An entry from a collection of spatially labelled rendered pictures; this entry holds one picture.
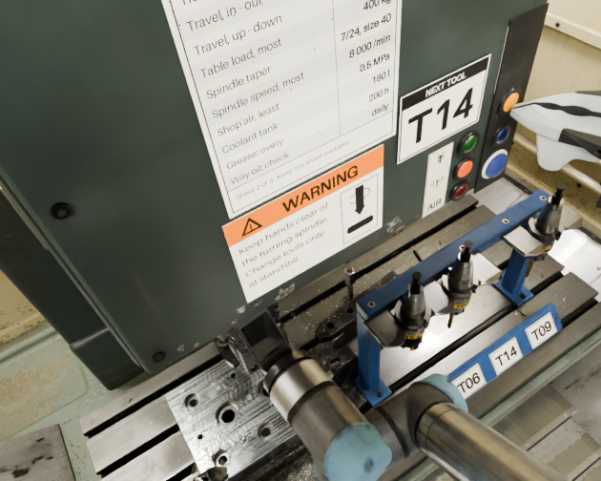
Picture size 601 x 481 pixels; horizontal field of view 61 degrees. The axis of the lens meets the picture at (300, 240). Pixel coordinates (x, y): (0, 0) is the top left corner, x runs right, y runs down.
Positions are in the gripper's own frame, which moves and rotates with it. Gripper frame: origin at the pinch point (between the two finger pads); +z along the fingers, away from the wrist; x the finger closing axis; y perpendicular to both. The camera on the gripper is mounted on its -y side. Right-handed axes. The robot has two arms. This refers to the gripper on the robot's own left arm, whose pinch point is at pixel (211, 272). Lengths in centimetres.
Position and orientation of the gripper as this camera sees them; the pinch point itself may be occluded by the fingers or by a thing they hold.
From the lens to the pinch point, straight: 76.2
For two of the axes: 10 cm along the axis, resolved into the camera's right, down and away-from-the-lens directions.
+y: 1.0, 6.4, 7.6
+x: 8.0, -5.1, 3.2
